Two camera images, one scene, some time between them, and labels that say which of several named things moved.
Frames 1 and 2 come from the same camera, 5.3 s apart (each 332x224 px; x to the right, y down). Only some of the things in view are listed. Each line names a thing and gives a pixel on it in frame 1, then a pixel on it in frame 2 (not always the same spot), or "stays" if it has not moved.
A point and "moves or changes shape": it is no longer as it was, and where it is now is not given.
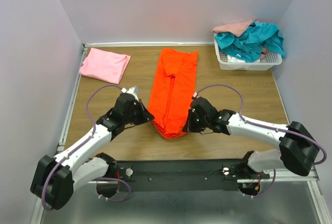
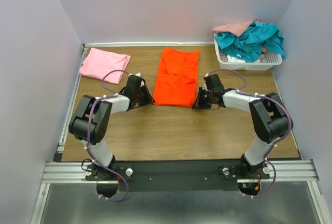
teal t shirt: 249,47 stays
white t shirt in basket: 233,59 stays
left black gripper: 146,116 -> 149,98
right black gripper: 189,126 -> 198,104
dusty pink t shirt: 238,29 stays
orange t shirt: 171,91 moves or changes shape
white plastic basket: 267,63 stays
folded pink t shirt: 106,65 stays
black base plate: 190,175 stays
